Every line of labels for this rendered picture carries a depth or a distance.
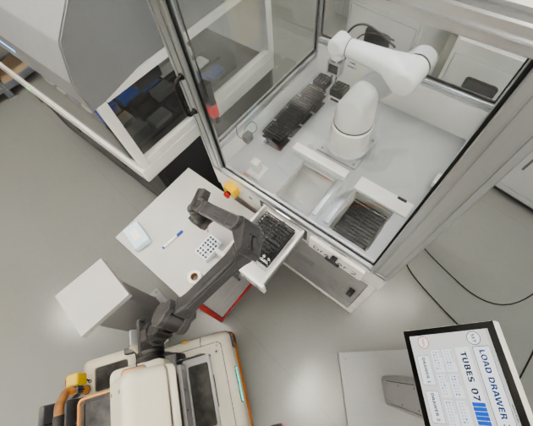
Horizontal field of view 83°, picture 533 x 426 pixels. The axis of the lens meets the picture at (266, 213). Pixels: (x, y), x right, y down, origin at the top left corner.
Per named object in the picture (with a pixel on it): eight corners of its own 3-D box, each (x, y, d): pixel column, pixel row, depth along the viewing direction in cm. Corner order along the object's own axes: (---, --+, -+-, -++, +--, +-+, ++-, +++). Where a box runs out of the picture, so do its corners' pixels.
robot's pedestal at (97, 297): (147, 348, 212) (79, 340, 144) (124, 317, 223) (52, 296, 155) (181, 316, 220) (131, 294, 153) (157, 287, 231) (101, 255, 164)
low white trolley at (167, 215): (224, 326, 215) (192, 308, 147) (166, 274, 236) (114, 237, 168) (274, 264, 233) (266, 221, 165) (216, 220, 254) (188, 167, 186)
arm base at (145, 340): (135, 319, 102) (138, 357, 97) (148, 312, 98) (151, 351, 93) (158, 318, 109) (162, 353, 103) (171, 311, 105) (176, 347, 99)
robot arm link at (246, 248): (246, 237, 81) (272, 253, 86) (239, 210, 92) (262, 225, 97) (150, 331, 93) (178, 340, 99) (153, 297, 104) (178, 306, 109)
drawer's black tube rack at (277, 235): (267, 269, 145) (266, 265, 139) (239, 248, 151) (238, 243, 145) (294, 235, 152) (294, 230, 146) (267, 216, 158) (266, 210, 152)
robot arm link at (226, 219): (231, 231, 88) (257, 247, 94) (241, 214, 89) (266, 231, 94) (187, 206, 124) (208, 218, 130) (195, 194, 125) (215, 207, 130)
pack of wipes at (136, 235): (153, 242, 165) (149, 238, 161) (138, 253, 163) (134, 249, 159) (140, 223, 171) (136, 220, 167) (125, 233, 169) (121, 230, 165)
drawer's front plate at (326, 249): (359, 281, 141) (364, 274, 131) (308, 245, 151) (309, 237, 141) (361, 277, 142) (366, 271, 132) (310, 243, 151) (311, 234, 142)
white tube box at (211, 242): (207, 263, 157) (205, 260, 154) (195, 253, 160) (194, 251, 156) (223, 245, 161) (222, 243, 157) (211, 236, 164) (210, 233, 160)
